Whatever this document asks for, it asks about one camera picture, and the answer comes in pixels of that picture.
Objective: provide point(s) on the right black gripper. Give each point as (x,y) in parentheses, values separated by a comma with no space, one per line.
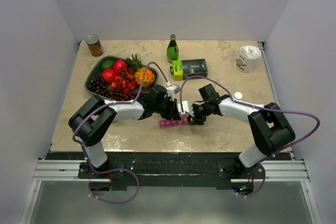
(196,119)

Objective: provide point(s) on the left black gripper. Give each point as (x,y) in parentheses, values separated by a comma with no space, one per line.
(173,113)

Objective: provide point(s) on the pink weekly pill organizer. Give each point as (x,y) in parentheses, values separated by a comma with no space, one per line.
(163,124)

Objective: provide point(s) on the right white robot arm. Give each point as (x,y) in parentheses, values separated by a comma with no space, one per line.
(270,129)

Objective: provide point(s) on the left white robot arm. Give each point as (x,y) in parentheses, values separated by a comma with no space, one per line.
(92,120)

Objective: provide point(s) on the black and green box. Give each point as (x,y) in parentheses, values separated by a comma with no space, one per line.
(183,69)

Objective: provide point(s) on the green glass bottle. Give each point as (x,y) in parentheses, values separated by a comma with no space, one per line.
(172,51)

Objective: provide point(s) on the small pineapple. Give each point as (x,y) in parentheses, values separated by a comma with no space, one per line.
(135,62)

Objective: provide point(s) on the red apple upper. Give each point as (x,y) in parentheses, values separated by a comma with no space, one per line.
(120,66)

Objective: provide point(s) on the red apple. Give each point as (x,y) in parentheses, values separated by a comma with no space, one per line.
(120,66)
(109,75)

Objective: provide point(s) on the red apple lower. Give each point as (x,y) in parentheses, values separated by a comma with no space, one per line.
(109,75)

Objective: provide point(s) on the white toilet paper roll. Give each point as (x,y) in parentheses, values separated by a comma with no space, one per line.
(248,58)

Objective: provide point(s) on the green lime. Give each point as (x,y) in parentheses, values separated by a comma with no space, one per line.
(107,64)

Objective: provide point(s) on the tin food can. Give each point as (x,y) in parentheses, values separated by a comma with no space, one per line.
(94,45)

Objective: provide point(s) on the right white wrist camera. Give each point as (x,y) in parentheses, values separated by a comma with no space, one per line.
(185,108)

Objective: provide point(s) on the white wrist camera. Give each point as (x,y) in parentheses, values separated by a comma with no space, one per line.
(172,90)
(185,108)

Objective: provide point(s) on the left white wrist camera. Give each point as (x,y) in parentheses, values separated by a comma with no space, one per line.
(172,90)

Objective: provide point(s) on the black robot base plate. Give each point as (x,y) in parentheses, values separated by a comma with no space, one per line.
(129,169)

